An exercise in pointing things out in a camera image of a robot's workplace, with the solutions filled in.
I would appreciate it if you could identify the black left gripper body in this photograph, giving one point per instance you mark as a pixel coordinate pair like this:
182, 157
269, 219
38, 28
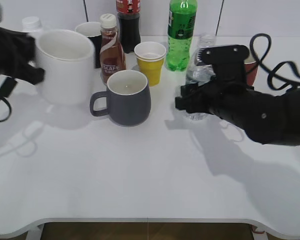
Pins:
16, 49

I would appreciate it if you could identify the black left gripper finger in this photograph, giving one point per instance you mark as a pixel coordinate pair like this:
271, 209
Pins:
30, 74

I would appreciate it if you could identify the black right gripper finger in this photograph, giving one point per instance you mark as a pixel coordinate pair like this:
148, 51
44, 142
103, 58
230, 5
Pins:
191, 105
191, 86

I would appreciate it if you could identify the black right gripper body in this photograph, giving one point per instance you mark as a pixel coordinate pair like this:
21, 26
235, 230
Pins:
260, 115

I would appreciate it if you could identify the clear plastic water bottle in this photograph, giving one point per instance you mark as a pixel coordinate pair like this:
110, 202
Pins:
200, 74

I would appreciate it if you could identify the large white ceramic mug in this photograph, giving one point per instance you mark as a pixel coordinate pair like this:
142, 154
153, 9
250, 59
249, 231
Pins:
68, 59

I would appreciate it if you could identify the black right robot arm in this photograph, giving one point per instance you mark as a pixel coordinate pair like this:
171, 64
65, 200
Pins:
292, 113

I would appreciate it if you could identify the dark red ceramic mug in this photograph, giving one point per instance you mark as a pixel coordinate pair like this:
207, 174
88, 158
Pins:
251, 68

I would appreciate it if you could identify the grey ceramic mug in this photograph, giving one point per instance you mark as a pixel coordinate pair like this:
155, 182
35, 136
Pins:
128, 98

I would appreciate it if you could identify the black ceramic mug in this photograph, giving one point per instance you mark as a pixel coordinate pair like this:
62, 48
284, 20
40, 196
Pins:
92, 30

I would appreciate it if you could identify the white blueberry yogurt bottle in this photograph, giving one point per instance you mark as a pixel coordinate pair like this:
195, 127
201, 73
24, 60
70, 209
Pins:
31, 24

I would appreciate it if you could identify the yellow paper cup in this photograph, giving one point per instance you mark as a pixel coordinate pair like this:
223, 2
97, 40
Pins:
150, 57

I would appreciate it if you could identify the green soda bottle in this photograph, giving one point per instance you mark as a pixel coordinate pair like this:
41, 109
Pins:
180, 30

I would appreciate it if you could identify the brown Nescafe coffee bottle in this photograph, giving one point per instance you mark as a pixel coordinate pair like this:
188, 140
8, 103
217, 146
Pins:
112, 56

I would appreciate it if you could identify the dark cola bottle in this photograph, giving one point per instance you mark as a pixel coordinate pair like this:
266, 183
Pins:
128, 13

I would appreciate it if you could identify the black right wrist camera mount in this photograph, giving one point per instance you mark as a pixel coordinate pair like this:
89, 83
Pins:
227, 61

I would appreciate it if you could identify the white table leg frame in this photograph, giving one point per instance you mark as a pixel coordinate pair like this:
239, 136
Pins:
35, 233

